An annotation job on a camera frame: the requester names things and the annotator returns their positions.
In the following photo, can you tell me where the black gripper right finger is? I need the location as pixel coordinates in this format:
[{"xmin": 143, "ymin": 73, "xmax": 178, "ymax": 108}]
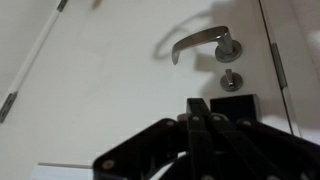
[{"xmin": 199, "ymin": 97, "xmax": 320, "ymax": 180}]

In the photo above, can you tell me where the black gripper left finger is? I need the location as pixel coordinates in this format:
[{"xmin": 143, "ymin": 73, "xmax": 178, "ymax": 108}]
[{"xmin": 93, "ymin": 97, "xmax": 223, "ymax": 180}]

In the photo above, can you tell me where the white door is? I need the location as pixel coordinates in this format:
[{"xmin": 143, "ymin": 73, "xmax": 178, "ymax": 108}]
[{"xmin": 0, "ymin": 0, "xmax": 294, "ymax": 180}]

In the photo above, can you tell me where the white paper door label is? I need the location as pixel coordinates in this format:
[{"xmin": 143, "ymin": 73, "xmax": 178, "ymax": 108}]
[{"xmin": 31, "ymin": 162, "xmax": 95, "ymax": 180}]

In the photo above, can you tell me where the silver door strike plate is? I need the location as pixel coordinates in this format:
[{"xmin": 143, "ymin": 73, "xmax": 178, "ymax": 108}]
[{"xmin": 270, "ymin": 42, "xmax": 289, "ymax": 89}]

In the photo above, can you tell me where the silver deadbolt thumb turn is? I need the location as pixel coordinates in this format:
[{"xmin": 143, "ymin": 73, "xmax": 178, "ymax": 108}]
[{"xmin": 219, "ymin": 68, "xmax": 244, "ymax": 93}]

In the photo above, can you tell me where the silver lever door handle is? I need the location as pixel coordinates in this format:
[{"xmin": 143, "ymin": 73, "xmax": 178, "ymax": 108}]
[{"xmin": 171, "ymin": 25, "xmax": 244, "ymax": 66}]

